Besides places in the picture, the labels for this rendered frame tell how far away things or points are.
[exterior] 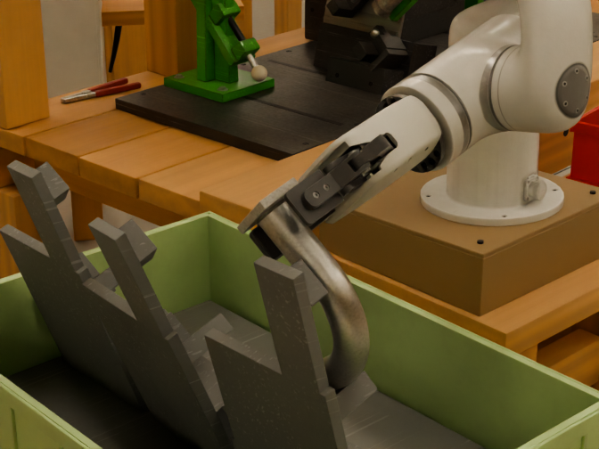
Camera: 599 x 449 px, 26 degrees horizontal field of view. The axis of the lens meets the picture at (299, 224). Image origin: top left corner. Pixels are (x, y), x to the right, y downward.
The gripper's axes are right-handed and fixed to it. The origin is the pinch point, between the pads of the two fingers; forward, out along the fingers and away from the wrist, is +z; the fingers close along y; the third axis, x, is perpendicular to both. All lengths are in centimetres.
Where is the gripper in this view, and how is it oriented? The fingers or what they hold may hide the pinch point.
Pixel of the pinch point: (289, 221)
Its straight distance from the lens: 105.2
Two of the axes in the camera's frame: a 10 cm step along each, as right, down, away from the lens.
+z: -6.8, 5.1, -5.3
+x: 6.3, 7.8, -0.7
